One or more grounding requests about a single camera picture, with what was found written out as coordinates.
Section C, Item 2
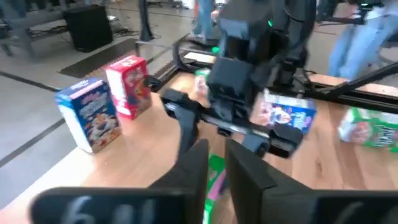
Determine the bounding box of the black cube speaker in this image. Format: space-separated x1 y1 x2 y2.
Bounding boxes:
63 4 114 52

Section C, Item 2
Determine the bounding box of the blue Frosted Flakes cereal box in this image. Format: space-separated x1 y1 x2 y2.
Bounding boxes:
54 77 123 155
250 88 317 135

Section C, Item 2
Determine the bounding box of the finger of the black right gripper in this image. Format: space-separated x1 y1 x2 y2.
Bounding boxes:
242 124 304 158
160 88 203 156

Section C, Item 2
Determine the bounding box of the black hazard-striped floor mat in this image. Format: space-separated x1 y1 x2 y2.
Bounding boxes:
58 39 139 78

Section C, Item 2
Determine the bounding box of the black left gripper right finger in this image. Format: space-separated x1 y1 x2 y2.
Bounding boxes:
225 139 398 224

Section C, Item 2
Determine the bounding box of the cluttered workbench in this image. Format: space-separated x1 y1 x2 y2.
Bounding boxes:
0 0 71 60

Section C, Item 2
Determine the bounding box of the red Froot Loops cereal box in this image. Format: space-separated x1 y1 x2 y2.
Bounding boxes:
104 55 153 121

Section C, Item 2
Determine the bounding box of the black floor stand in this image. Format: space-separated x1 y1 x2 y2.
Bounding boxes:
138 0 155 42

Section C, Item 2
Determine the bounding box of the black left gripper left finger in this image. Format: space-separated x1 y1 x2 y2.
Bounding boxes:
29 139 210 224

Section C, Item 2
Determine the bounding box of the person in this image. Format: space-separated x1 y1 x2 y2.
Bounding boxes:
328 0 398 82
191 0 223 40

